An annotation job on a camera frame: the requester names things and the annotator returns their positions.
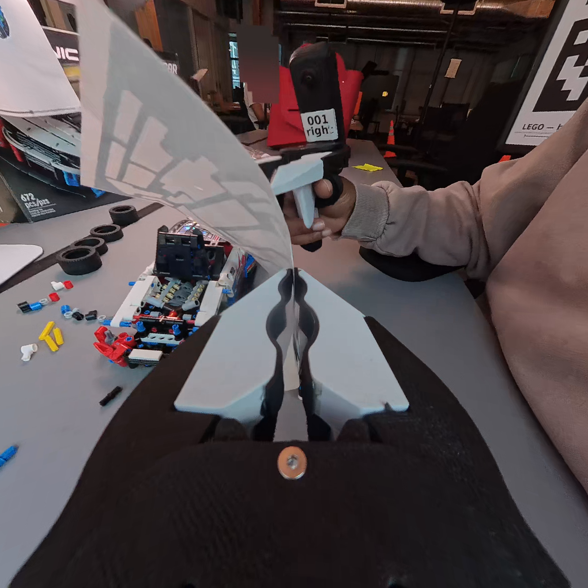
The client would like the person's beige printed sweatshirt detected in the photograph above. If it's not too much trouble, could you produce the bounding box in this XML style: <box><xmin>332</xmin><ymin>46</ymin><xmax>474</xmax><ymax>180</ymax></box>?
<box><xmin>478</xmin><ymin>152</ymin><xmax>588</xmax><ymax>494</ymax></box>

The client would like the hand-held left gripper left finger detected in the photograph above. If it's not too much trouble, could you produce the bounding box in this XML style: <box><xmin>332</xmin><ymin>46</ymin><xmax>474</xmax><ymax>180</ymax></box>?
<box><xmin>175</xmin><ymin>269</ymin><xmax>295</xmax><ymax>437</ymax></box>

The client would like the white stand base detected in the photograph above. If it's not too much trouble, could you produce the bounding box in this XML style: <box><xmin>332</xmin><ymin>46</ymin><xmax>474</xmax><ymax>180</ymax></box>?
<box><xmin>0</xmin><ymin>244</ymin><xmax>44</xmax><ymax>286</ymax></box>

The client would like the person's right hand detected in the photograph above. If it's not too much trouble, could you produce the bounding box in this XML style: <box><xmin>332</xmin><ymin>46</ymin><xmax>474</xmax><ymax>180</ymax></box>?
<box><xmin>282</xmin><ymin>177</ymin><xmax>358</xmax><ymax>246</ymax></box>

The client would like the person's right forearm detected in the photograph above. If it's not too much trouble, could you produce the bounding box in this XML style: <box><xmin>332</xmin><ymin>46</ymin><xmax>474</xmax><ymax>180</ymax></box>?
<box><xmin>342</xmin><ymin>99</ymin><xmax>588</xmax><ymax>282</ymax></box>

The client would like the sticker sheet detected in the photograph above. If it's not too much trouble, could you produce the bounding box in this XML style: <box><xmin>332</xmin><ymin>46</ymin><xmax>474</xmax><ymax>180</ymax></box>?
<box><xmin>76</xmin><ymin>0</ymin><xmax>304</xmax><ymax>391</ymax></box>

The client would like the framed marker sign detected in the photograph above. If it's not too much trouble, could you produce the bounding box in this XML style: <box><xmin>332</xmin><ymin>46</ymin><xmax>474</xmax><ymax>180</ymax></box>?
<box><xmin>498</xmin><ymin>0</ymin><xmax>588</xmax><ymax>153</ymax></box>

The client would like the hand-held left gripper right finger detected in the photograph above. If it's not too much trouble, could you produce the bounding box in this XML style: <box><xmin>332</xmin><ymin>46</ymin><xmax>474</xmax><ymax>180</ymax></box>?
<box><xmin>294</xmin><ymin>269</ymin><xmax>410</xmax><ymax>432</ymax></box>

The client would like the lego race car model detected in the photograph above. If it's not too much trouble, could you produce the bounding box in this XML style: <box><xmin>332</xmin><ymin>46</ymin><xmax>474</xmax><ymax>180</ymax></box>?
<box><xmin>93</xmin><ymin>220</ymin><xmax>258</xmax><ymax>368</ymax></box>

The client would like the black light stand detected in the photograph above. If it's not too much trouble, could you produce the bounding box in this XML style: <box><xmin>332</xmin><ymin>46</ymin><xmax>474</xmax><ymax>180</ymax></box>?
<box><xmin>413</xmin><ymin>0</ymin><xmax>474</xmax><ymax>122</ymax></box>

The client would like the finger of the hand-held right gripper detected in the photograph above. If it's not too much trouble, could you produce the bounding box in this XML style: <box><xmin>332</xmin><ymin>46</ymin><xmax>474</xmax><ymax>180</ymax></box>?
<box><xmin>270</xmin><ymin>154</ymin><xmax>325</xmax><ymax>197</ymax></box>

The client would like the black office chair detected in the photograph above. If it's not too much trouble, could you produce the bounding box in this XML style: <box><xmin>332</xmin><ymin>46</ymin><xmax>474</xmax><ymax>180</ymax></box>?
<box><xmin>390</xmin><ymin>146</ymin><xmax>448</xmax><ymax>184</ymax></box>

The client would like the red felt bag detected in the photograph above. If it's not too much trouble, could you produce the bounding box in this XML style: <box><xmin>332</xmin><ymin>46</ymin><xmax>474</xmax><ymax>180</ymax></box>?
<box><xmin>266</xmin><ymin>52</ymin><xmax>364</xmax><ymax>149</ymax></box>

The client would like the black toy car box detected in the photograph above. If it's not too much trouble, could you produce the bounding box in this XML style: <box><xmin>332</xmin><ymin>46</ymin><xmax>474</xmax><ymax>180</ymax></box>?
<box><xmin>0</xmin><ymin>25</ymin><xmax>181</xmax><ymax>224</ymax></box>

